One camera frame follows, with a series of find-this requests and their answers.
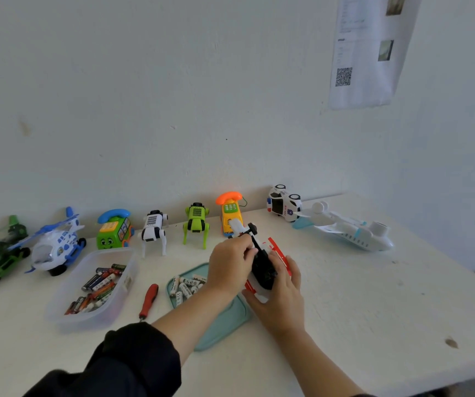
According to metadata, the person's left hand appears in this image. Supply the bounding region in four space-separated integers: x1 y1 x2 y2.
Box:
205 234 259 301

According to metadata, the person's right hand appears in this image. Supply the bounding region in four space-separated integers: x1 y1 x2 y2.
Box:
241 254 307 336

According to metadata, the white red black toy helicopter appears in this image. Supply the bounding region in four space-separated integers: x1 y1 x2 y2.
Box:
228 221 294 304

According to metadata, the person's left forearm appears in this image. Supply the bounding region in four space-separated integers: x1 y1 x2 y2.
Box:
152 285 240 366

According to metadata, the person's right forearm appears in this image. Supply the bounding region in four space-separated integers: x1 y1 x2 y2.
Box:
270 326 367 397

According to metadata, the yellow toy telephone orange handset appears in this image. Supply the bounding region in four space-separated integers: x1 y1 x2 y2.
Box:
215 191 249 238

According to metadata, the teal plastic lid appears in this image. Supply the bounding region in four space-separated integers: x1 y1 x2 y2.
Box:
166 262 252 353

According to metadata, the green robot dog toy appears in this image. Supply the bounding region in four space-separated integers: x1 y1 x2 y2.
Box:
182 202 211 250

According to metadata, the white toy police car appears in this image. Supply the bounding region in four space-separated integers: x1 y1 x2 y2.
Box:
266 184 303 223

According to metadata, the pile of white batteries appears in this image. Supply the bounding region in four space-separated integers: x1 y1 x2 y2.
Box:
169 274 208 307

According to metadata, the white robot dog toy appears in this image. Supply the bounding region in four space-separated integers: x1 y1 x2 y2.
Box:
138 210 169 258

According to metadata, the white toy airplane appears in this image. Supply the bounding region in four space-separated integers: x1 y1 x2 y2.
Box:
292 201 395 253

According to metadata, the green toy telephone blue handset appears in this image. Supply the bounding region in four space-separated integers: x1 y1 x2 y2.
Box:
96 208 136 250

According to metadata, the black sleeve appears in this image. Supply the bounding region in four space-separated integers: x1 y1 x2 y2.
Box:
23 321 182 397

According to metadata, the pile of mixed colour batteries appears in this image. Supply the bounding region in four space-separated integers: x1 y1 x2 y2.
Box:
64 264 128 316

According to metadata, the white blue toy helicopter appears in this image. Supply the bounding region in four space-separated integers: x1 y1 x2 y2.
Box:
8 206 87 277

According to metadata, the clear plastic container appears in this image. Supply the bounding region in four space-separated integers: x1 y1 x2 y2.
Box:
46 247 139 332

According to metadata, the printed paper sheet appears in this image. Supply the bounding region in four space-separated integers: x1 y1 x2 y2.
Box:
329 0 422 110

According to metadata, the red handled screwdriver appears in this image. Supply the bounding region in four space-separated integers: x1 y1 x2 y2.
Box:
138 283 160 322

